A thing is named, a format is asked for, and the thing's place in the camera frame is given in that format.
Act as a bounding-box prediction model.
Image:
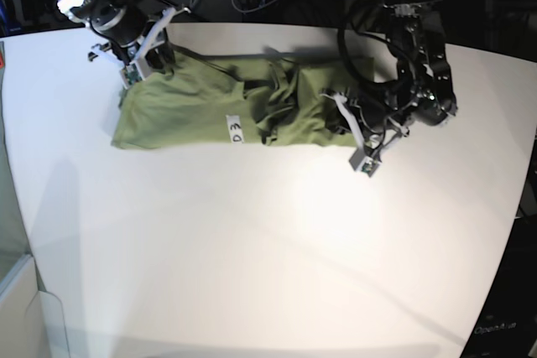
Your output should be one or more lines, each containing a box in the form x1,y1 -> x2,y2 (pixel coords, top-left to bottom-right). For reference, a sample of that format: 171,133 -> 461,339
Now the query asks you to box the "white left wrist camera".
349,148 -> 382,178

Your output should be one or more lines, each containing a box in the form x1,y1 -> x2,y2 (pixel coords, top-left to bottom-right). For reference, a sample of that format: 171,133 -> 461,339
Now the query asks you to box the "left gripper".
321,89 -> 409,161

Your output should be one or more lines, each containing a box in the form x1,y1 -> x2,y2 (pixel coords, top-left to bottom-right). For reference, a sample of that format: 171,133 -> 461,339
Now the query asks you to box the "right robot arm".
57,0 -> 191,84

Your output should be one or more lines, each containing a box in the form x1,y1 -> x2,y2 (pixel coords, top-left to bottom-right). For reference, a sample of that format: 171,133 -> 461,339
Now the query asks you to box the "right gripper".
87,5 -> 191,73

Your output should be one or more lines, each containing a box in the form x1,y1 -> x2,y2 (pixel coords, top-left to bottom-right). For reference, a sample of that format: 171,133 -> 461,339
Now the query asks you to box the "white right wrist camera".
120,59 -> 153,89

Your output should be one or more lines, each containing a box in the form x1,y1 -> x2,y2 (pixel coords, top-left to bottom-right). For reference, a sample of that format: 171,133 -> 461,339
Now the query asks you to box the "white label tag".
226,115 -> 244,144

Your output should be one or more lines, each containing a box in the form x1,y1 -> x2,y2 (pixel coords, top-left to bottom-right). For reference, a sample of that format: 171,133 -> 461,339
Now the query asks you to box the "green T-shirt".
112,49 -> 356,149

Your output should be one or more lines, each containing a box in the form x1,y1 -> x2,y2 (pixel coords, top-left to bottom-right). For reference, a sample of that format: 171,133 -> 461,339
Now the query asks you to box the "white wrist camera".
120,59 -> 153,89
349,148 -> 382,178

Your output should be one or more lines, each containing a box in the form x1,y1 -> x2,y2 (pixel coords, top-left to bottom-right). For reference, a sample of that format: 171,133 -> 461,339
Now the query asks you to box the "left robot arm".
322,0 -> 458,175

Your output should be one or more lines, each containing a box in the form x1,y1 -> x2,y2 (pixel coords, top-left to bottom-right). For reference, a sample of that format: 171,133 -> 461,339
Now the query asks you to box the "white cardboard box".
1,254 -> 70,357

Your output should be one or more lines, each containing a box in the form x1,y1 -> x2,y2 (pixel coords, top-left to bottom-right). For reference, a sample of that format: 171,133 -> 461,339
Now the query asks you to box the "black OpenArm case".
461,215 -> 536,357

